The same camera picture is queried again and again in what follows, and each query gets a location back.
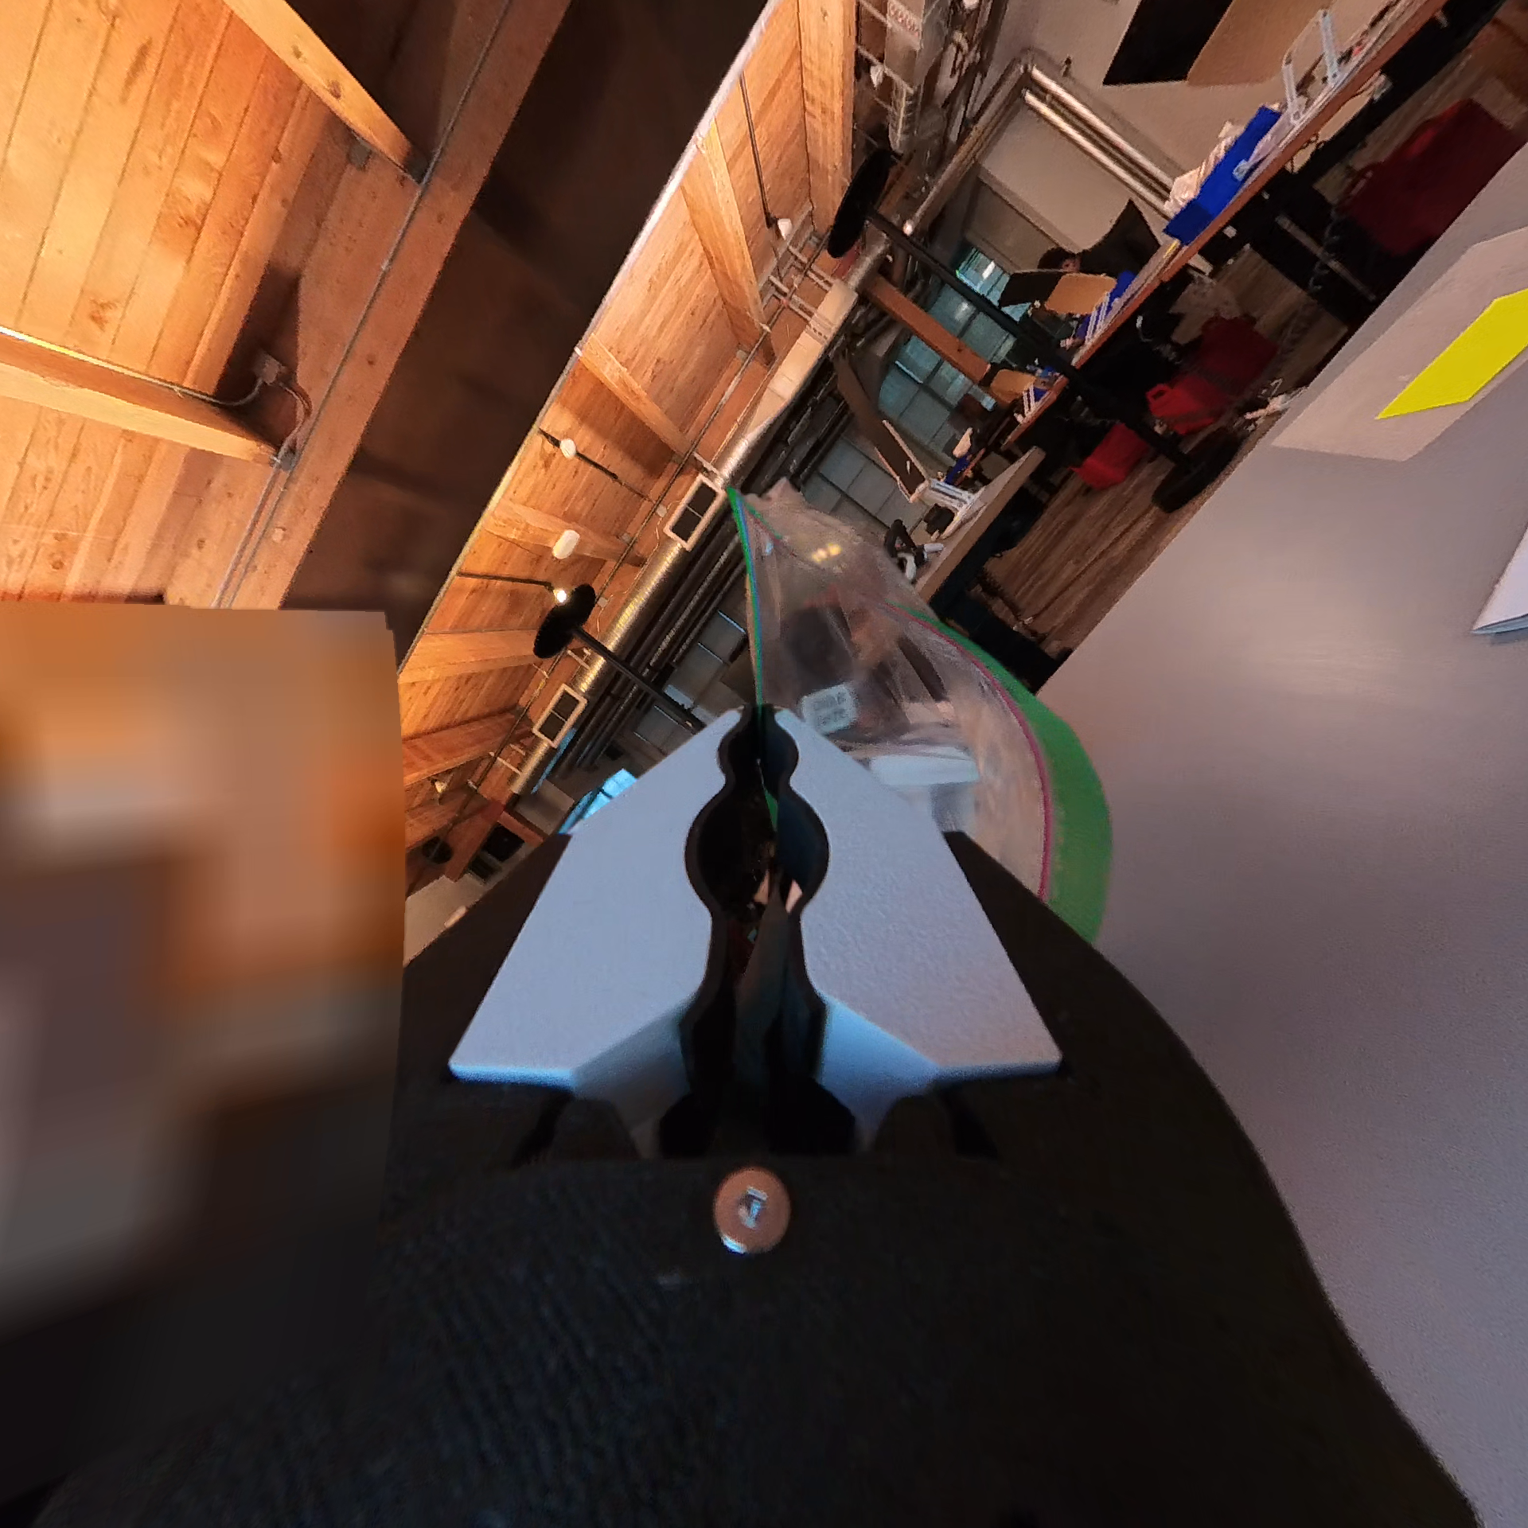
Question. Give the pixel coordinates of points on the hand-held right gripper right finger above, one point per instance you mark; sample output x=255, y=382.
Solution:
x=919, y=956

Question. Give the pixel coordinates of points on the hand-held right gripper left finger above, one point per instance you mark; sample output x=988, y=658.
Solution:
x=597, y=956

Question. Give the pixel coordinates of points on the grey desk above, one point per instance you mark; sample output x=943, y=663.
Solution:
x=1313, y=956

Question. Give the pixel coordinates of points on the grey background table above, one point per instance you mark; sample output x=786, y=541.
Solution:
x=978, y=514

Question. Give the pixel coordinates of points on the red storage box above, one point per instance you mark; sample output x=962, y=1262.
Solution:
x=1111, y=460
x=1205, y=389
x=1420, y=174

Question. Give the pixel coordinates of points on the instruction booklet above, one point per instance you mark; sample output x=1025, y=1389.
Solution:
x=1511, y=598

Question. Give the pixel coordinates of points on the long wooden table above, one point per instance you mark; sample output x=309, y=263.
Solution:
x=1205, y=228

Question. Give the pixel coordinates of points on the yellow sticky note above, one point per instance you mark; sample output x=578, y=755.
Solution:
x=1462, y=359

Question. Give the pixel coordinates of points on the large blue storage bin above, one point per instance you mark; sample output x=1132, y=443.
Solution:
x=1224, y=169

